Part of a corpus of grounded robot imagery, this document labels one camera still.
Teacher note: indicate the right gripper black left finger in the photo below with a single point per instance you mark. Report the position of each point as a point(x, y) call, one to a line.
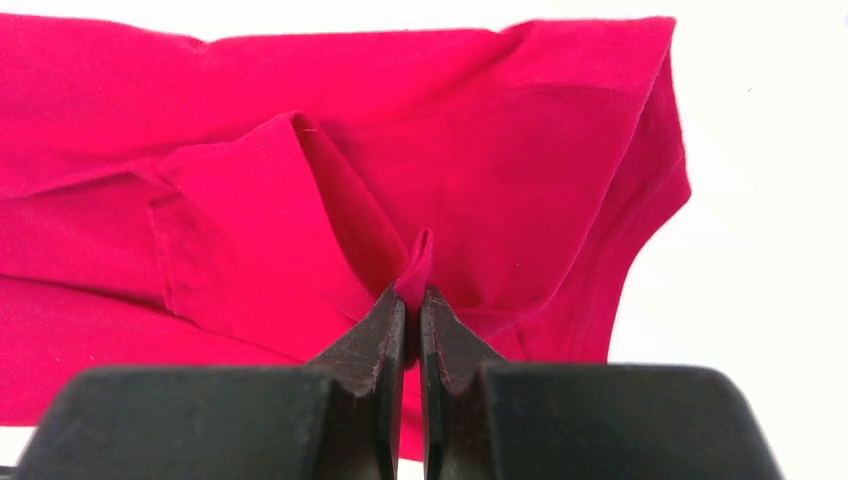
point(336, 417)

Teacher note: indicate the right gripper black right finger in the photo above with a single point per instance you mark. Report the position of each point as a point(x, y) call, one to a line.
point(490, 418)

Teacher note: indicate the red t-shirt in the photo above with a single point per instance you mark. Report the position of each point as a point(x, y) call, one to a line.
point(166, 200)

